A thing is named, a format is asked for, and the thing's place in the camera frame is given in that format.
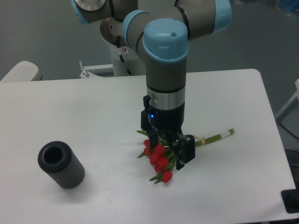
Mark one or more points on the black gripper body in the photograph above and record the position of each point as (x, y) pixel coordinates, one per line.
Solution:
(167, 122)

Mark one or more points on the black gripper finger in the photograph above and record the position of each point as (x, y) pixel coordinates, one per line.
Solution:
(184, 150)
(153, 137)

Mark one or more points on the red tulip bouquet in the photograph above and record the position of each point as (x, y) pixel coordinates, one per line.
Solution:
(163, 159)

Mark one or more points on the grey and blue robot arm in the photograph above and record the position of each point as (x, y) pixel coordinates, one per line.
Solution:
(161, 41)

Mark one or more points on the dark grey ribbed vase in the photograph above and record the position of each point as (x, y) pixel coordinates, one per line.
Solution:
(57, 159)

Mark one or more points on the white furniture at right edge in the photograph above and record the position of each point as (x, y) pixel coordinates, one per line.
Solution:
(291, 103)

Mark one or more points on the black device at table edge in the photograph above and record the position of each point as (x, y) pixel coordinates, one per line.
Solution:
(291, 200)

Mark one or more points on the beige chair backrest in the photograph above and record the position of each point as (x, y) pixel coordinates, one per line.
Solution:
(24, 71)

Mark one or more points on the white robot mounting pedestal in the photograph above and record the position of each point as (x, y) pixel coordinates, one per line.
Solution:
(125, 61)

